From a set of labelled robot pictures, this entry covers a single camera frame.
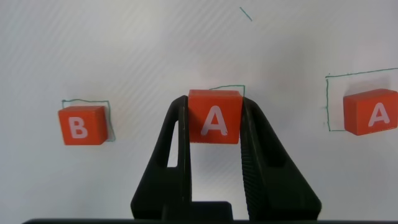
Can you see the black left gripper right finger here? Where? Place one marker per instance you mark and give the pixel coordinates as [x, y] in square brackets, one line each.
[273, 180]

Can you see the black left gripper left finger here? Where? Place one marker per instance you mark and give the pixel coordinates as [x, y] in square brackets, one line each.
[155, 189]

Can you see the orange letter A block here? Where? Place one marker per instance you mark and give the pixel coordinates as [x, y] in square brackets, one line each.
[214, 116]
[373, 112]

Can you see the orange letter B block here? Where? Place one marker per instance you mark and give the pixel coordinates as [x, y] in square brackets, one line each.
[82, 126]

